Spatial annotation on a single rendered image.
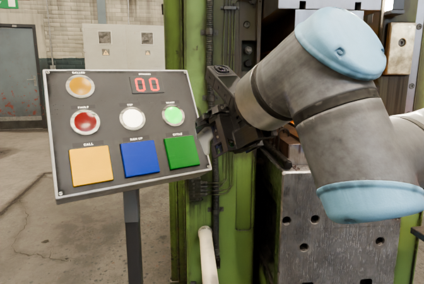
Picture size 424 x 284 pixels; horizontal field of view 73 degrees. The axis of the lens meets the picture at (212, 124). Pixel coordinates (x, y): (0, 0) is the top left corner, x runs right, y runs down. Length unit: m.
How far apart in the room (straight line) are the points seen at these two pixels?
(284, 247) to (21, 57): 6.75
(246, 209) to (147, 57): 5.16
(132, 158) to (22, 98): 6.66
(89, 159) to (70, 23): 6.38
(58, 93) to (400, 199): 0.62
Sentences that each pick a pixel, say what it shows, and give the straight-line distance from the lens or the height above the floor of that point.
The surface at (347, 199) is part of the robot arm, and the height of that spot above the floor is 1.08.
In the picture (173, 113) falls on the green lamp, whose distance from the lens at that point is 0.72.
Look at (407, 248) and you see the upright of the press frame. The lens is 1.47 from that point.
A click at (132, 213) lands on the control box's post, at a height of 0.83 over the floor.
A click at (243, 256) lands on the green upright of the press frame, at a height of 0.51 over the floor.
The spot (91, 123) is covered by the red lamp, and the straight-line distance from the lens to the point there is 0.67.
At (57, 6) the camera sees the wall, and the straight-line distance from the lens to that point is 7.06.
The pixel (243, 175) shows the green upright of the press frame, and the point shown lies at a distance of 1.05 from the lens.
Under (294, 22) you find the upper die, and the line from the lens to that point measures 0.89.
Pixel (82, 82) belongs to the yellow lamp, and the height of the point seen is 1.17.
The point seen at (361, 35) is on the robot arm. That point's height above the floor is 1.23.
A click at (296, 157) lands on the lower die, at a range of 0.92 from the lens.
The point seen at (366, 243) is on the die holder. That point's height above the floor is 0.68.
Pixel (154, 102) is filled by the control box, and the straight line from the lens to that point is 0.72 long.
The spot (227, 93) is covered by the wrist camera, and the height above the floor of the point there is 1.16.
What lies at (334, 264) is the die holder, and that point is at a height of 0.61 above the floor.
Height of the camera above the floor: 1.19
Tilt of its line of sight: 10 degrees down
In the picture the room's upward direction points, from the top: straight up
